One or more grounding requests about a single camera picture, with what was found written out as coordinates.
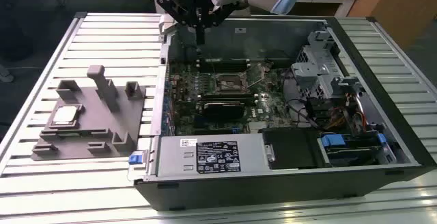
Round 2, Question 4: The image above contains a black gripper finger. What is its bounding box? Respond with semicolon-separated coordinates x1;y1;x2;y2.
201;2;241;44
156;0;202;44

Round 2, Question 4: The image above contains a wooden cabinet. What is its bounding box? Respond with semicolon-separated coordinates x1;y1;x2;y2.
348;0;437;50

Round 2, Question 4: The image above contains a green motherboard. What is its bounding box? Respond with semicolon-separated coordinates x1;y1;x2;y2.
166;60;299;137

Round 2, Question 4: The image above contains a blue case latch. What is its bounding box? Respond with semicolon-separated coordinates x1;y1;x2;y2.
129;151;145;165

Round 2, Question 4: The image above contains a green RAM stick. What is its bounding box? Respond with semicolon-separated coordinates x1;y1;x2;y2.
54;130;93;136

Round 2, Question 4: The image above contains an orange flat wire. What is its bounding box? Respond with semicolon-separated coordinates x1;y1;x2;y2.
355;108;368;132

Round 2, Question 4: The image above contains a silver chipset heatsink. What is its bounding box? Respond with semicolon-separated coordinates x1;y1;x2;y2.
249;121;268;132

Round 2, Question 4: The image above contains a black open PC case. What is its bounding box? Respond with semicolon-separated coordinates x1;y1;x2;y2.
129;14;437;212

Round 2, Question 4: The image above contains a black plastic shroud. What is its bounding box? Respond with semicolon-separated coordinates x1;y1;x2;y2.
261;128;324;170

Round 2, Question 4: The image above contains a metal drive cage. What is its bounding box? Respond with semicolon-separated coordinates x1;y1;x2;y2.
292;29;353;99

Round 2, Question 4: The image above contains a CPU socket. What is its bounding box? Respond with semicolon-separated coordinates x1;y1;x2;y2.
214;73;248;92

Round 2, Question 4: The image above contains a grey chair foot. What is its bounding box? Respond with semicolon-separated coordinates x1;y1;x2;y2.
0;64;15;83

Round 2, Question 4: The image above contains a silver power supply with label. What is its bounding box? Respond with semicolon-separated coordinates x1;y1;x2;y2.
156;135;271;177

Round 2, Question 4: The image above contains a silver square CPU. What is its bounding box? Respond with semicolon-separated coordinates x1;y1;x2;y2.
54;105;82;124

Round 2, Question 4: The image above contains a yellow orange wire bundle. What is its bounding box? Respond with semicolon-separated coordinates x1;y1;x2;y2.
324;107;347;130

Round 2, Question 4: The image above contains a black graphics card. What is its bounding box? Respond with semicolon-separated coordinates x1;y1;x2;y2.
204;101;246;120

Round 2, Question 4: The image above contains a grey plastic parts rack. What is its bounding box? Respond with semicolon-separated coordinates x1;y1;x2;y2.
30;64;148;161

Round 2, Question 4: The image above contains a blue disk carrier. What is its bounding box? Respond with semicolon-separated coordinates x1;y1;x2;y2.
320;133;385;167

